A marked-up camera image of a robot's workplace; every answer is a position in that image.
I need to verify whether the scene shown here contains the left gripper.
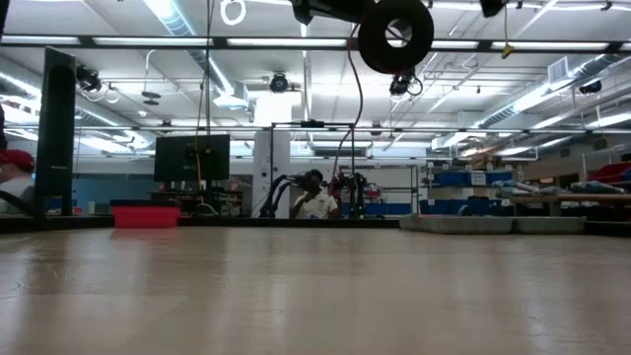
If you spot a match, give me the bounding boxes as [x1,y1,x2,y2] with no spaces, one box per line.
[289,0,377,26]

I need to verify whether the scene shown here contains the black plastic cord spool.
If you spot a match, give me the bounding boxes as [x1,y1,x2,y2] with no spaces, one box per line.
[357,0,436,76]

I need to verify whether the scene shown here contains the thin red cord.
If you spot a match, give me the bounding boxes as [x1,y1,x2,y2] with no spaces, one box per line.
[330,22,366,181]

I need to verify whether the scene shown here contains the yellow hanging plug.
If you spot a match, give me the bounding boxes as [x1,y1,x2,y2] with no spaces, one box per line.
[501,4,517,60]

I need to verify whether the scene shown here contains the white ceiling vent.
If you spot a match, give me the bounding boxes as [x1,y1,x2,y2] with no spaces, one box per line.
[547,56,572,85]

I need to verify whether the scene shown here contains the blue storage bins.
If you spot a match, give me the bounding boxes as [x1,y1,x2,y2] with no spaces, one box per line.
[427,170,515,187]

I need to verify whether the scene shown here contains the grey wrapped bundle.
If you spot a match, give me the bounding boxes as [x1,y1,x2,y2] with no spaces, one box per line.
[492,179,558,196]
[571,180,626,194]

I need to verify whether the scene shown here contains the person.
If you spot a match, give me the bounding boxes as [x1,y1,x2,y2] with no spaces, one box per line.
[0,149,36,198]
[289,169,341,219]

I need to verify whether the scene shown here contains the red shelf bin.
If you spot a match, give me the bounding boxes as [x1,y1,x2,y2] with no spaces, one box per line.
[586,162,631,184]

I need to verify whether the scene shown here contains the black overhead light bar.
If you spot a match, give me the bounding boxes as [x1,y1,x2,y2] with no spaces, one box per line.
[0,34,631,54]

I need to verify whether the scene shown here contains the wooden workbench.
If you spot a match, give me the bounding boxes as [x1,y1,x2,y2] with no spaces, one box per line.
[512,191,631,218]

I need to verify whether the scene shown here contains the grey plastic tool case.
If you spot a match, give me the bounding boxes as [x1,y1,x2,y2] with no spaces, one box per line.
[398,214,587,236]

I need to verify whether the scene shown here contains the black monitor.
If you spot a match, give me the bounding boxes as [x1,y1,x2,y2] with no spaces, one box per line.
[153,133,232,182]

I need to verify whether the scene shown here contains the red plastic bin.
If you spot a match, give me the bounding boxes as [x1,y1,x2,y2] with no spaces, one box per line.
[110,198,182,230]

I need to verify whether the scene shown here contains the black ceiling camera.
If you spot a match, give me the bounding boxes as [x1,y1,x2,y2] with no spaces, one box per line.
[76,65,104,94]
[268,72,291,94]
[388,71,424,98]

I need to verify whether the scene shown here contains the black gantry frame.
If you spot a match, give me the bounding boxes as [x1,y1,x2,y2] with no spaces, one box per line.
[268,119,356,218]

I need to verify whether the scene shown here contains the white hanging ring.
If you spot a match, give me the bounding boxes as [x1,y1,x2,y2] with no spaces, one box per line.
[219,0,247,27]

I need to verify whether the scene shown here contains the black aluminium table frame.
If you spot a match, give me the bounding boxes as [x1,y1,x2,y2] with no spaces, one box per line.
[0,189,631,237]

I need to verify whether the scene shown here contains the black upright post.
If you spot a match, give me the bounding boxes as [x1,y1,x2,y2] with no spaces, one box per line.
[33,46,77,218]

